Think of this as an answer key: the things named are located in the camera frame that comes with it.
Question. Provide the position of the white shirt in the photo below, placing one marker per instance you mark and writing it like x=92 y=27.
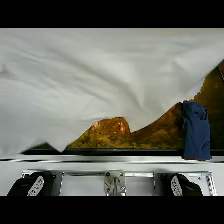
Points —
x=100 y=73

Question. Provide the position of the blue garment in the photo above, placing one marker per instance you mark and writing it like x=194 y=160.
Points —
x=196 y=133

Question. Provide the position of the silver frame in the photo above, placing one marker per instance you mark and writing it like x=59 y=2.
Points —
x=110 y=165

